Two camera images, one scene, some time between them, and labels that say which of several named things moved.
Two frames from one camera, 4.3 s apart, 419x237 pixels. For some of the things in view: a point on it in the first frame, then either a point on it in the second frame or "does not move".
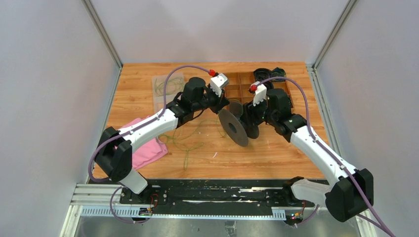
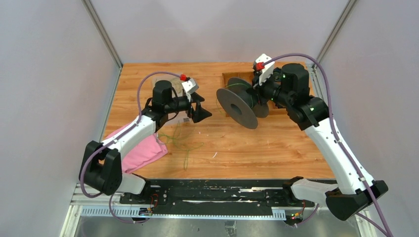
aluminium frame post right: (315, 81) does not move
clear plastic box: (175, 85) does not move
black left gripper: (221, 101) → (199, 113)
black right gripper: (248, 109) → (257, 91)
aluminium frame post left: (105, 36) does not move
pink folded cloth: (147, 151) does not move
